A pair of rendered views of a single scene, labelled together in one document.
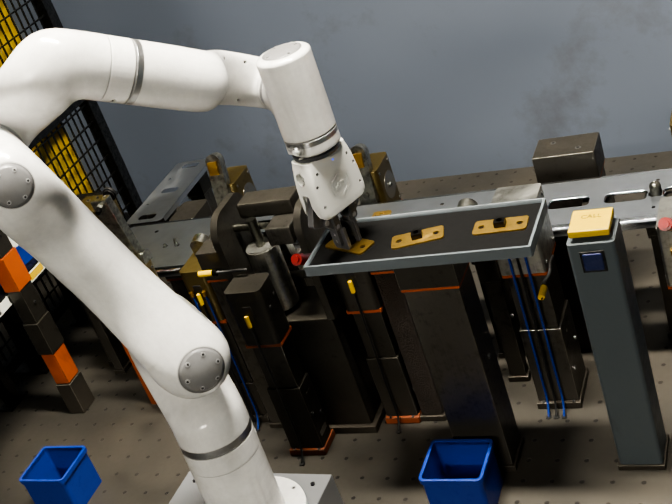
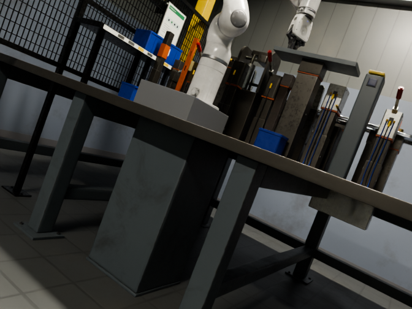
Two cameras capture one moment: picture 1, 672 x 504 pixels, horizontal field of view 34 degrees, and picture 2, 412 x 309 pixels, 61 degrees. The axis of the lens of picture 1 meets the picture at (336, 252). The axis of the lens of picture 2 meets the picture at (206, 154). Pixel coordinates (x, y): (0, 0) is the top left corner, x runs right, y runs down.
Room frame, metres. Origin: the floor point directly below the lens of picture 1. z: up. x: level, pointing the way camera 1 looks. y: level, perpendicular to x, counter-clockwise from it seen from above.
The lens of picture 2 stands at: (-0.08, 0.15, 0.68)
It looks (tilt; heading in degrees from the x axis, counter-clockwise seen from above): 3 degrees down; 1
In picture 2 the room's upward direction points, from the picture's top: 21 degrees clockwise
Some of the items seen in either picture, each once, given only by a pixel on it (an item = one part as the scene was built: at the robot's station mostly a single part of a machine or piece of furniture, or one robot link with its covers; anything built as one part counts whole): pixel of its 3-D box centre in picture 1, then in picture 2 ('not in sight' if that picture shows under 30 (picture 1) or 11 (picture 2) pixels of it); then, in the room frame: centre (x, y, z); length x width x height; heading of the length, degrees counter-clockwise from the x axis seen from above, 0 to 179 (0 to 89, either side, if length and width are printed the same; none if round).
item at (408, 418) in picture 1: (379, 334); (263, 112); (1.71, -0.02, 0.89); 0.12 x 0.07 x 0.38; 151
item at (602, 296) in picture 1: (620, 349); (355, 129); (1.38, -0.36, 0.92); 0.08 x 0.08 x 0.44; 61
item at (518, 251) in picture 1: (424, 237); (316, 61); (1.51, -0.14, 1.16); 0.37 x 0.14 x 0.02; 61
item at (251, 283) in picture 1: (279, 373); (227, 99); (1.70, 0.17, 0.89); 0.09 x 0.08 x 0.38; 151
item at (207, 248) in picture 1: (252, 333); (222, 95); (1.83, 0.20, 0.91); 0.07 x 0.05 x 0.42; 151
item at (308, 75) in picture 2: (461, 355); (296, 110); (1.51, -0.14, 0.92); 0.10 x 0.08 x 0.45; 61
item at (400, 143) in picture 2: not in sight; (386, 167); (1.61, -0.65, 0.84); 0.12 x 0.05 x 0.29; 151
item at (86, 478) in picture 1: (61, 479); (131, 94); (1.83, 0.67, 0.75); 0.11 x 0.10 x 0.09; 61
